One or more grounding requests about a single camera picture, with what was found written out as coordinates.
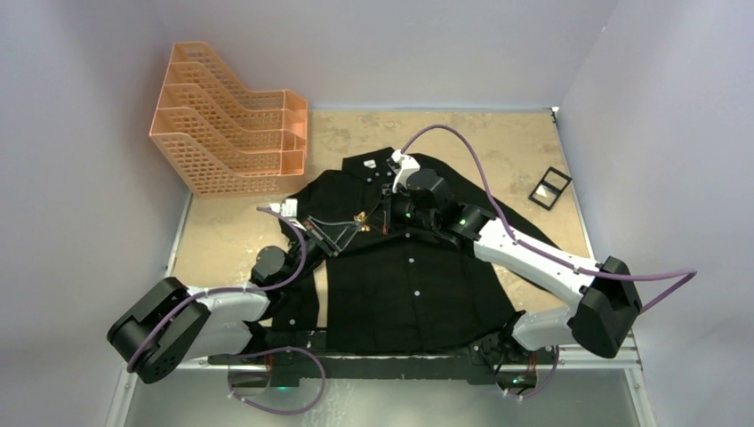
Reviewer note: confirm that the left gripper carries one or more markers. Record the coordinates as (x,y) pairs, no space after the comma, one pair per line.
(323,242)

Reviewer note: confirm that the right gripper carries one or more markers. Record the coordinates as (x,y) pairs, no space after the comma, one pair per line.
(389,205)

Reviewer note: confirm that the gold leaf brooch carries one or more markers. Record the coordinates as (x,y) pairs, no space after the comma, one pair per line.
(361,221)

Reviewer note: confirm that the black button-up shirt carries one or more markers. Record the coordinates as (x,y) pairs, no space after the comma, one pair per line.
(397,293)

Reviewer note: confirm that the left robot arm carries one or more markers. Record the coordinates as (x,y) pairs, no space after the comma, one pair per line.
(173,322)

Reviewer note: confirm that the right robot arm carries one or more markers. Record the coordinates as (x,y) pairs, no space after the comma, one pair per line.
(451,235)

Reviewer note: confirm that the orange plastic file organizer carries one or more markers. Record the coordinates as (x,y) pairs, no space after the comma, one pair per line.
(222,138)

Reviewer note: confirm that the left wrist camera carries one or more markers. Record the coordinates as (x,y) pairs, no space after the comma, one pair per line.
(287,208)

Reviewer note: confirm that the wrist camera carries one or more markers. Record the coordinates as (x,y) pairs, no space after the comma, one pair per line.
(402,166)
(287,208)

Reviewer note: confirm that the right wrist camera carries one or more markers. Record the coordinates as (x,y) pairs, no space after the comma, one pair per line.
(402,166)

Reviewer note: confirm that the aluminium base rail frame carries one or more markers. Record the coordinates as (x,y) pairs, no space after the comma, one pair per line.
(303,383)

